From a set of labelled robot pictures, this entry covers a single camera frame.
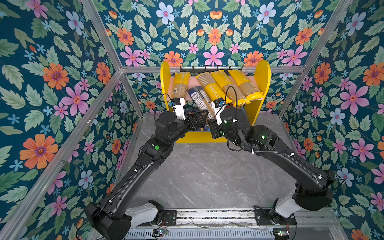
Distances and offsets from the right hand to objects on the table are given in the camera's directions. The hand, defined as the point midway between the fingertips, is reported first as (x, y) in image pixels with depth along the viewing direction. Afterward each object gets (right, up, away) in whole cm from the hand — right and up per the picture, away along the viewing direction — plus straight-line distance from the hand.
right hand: (211, 118), depth 63 cm
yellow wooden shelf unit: (+26, +2, +21) cm, 33 cm away
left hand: (-3, +3, -3) cm, 5 cm away
